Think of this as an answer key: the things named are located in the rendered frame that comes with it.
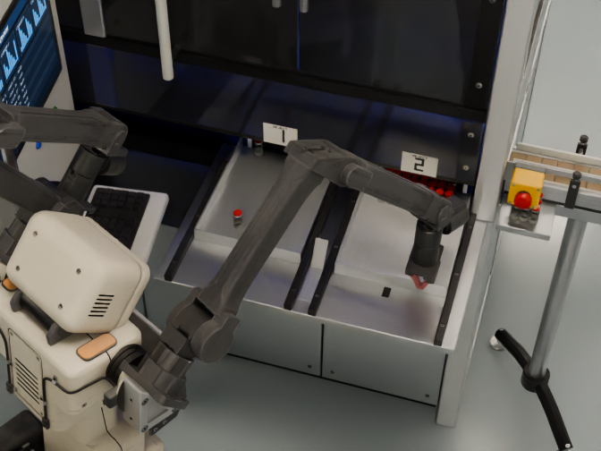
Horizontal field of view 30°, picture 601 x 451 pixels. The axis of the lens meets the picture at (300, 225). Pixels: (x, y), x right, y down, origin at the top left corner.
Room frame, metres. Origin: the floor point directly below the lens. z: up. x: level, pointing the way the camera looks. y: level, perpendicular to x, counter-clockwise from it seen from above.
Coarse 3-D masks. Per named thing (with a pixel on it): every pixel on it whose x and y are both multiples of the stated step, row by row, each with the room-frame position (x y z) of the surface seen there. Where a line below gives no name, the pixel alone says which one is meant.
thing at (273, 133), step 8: (264, 128) 2.01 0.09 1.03; (272, 128) 2.01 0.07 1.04; (280, 128) 2.00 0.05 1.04; (288, 128) 2.00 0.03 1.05; (264, 136) 2.01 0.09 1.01; (272, 136) 2.01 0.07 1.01; (280, 136) 2.00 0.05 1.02; (288, 136) 2.00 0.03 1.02; (296, 136) 1.99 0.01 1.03; (280, 144) 2.00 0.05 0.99
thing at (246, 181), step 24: (240, 144) 2.10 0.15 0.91; (240, 168) 2.03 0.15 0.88; (264, 168) 2.03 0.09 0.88; (216, 192) 1.93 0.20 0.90; (240, 192) 1.95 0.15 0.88; (264, 192) 1.95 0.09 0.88; (312, 192) 1.95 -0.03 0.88; (216, 216) 1.87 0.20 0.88; (312, 216) 1.87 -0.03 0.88; (216, 240) 1.78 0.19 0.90; (288, 240) 1.79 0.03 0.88
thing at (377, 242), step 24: (360, 192) 1.92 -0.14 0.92; (456, 192) 1.95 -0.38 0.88; (360, 216) 1.87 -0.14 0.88; (384, 216) 1.87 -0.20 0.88; (408, 216) 1.87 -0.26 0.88; (360, 240) 1.79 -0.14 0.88; (384, 240) 1.79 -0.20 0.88; (408, 240) 1.79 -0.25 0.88; (456, 240) 1.80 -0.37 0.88; (336, 264) 1.69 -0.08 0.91; (360, 264) 1.72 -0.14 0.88; (384, 264) 1.72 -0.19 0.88; (408, 288) 1.65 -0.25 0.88; (432, 288) 1.63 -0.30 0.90
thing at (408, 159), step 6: (402, 156) 1.92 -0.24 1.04; (408, 156) 1.91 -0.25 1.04; (414, 156) 1.91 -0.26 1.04; (420, 156) 1.91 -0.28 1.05; (402, 162) 1.92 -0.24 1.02; (408, 162) 1.91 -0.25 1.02; (414, 162) 1.91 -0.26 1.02; (420, 162) 1.91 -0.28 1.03; (426, 162) 1.90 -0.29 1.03; (432, 162) 1.90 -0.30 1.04; (402, 168) 1.92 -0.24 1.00; (408, 168) 1.91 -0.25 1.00; (420, 168) 1.91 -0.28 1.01; (426, 168) 1.90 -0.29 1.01; (432, 168) 1.90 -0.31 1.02; (426, 174) 1.90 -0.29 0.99; (432, 174) 1.90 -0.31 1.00
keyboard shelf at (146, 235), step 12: (144, 192) 2.02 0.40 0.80; (156, 192) 2.02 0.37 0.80; (156, 204) 1.98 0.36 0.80; (84, 216) 1.94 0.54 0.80; (144, 216) 1.94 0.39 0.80; (156, 216) 1.94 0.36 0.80; (144, 228) 1.90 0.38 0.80; (156, 228) 1.90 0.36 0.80; (144, 240) 1.86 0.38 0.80; (144, 252) 1.82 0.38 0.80
